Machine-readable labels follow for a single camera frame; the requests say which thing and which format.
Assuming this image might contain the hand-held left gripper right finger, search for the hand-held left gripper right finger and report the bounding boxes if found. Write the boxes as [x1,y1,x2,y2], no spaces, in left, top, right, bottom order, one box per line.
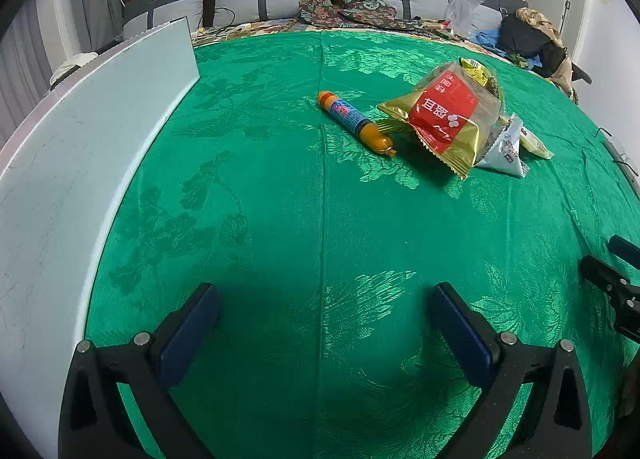
[432,282,593,459]

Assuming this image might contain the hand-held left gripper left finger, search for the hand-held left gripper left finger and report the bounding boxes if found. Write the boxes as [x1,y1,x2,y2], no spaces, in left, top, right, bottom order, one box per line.
[59,282,220,459]

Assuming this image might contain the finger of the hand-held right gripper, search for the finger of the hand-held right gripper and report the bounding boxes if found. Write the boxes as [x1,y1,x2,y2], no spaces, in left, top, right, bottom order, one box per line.
[608,234,640,266]
[579,254,634,296]

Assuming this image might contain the cream snack packet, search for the cream snack packet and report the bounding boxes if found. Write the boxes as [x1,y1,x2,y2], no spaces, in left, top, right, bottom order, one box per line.
[519,131,555,160]

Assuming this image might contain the white triangular snack packet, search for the white triangular snack packet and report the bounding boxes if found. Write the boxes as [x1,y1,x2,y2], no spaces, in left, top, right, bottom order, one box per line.
[474,114,531,179]

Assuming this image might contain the white storage box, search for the white storage box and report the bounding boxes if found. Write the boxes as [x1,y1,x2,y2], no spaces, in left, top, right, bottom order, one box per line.
[0,16,201,442]

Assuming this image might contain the gold bread packet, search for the gold bread packet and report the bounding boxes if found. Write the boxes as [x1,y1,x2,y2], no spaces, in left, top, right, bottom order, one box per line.
[378,60,504,181]

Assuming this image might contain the long yellow snack packet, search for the long yellow snack packet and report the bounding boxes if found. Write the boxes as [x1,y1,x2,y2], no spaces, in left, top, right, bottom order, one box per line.
[459,58,496,86]

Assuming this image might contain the orange sausage stick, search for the orange sausage stick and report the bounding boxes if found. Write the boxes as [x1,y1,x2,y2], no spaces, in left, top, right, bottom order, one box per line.
[317,90,399,159]

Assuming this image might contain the eyeglasses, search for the eyeglasses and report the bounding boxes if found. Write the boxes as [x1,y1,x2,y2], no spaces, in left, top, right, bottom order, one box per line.
[597,126,640,190]

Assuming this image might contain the green patterned blanket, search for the green patterned blanket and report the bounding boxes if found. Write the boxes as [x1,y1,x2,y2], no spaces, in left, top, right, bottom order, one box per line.
[84,29,640,459]

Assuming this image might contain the black bag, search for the black bag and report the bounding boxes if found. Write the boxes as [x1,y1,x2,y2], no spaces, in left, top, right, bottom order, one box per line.
[498,14,566,76]

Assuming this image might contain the pile of clothes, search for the pile of clothes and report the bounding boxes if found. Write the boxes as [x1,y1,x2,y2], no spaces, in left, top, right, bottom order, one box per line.
[514,6,574,96]

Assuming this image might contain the blue cloth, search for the blue cloth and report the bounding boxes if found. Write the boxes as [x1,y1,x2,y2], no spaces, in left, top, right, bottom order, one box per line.
[472,28,544,71]

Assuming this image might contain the clear plastic bag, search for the clear plastic bag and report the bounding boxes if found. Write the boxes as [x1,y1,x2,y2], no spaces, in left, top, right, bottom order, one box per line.
[444,0,485,40]

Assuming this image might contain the white cloth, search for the white cloth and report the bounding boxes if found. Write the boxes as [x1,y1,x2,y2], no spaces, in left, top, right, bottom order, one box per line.
[49,51,99,88]

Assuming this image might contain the dark floral garment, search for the dark floral garment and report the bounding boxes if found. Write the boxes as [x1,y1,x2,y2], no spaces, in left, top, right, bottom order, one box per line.
[298,0,437,33]

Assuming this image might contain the black cable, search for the black cable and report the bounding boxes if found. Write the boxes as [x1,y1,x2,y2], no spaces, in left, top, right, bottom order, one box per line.
[202,6,236,33]

